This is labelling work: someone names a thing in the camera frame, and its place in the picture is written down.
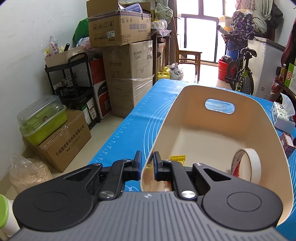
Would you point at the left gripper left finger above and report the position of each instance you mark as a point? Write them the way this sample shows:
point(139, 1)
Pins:
point(118, 174)

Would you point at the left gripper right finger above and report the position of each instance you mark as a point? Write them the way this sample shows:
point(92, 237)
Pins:
point(174, 172)

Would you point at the yellow toy block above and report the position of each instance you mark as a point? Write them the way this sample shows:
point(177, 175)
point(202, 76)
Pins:
point(178, 158)

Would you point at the beige plastic storage bin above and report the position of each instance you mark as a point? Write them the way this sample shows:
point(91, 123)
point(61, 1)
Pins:
point(208, 125)

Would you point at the white tape roll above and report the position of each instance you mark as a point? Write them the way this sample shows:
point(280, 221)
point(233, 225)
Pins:
point(246, 165)

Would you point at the blue silicone mat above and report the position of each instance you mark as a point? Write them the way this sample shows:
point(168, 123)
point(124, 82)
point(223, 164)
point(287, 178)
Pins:
point(139, 129)

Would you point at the cardboard box on floor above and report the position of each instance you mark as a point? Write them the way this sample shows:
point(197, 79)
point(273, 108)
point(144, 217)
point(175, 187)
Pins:
point(61, 147)

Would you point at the wrapped bottom cardboard box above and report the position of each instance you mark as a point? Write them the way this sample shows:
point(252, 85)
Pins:
point(125, 94)

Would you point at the yellow oil jug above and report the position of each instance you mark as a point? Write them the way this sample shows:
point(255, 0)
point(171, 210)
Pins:
point(164, 74)

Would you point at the bag of grain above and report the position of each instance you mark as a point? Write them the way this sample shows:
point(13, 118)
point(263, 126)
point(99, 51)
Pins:
point(27, 172)

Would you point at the green container with clear lid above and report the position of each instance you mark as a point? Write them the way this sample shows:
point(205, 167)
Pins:
point(42, 118)

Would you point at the black shelf cart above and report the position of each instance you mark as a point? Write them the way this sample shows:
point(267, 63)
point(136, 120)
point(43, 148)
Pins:
point(72, 94)

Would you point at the middle cardboard box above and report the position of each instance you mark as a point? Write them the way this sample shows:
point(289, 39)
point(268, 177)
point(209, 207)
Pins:
point(130, 61)

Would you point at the wooden chair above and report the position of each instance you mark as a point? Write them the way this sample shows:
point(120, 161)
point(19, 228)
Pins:
point(186, 56)

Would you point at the red bucket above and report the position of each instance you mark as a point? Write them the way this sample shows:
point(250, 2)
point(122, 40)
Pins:
point(222, 69)

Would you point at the green black bicycle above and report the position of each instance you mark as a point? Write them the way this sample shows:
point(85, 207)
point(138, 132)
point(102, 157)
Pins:
point(238, 73)

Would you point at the small red box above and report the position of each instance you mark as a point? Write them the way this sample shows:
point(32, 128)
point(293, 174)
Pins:
point(287, 144)

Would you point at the green capped white bottle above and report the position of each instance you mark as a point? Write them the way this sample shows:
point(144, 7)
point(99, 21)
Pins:
point(8, 224)

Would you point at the open cardboard tray on cart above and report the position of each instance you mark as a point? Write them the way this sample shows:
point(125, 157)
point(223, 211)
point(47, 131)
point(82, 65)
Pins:
point(62, 58)

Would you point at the floral tissue box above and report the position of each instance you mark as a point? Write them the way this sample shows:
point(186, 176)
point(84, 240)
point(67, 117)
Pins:
point(282, 115)

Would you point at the top cardboard box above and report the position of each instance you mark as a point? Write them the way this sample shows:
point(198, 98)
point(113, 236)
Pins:
point(117, 23)

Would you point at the green white product box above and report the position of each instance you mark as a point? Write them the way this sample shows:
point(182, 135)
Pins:
point(290, 81)

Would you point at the white chest freezer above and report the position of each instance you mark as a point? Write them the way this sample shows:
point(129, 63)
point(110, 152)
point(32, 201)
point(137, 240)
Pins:
point(264, 65)

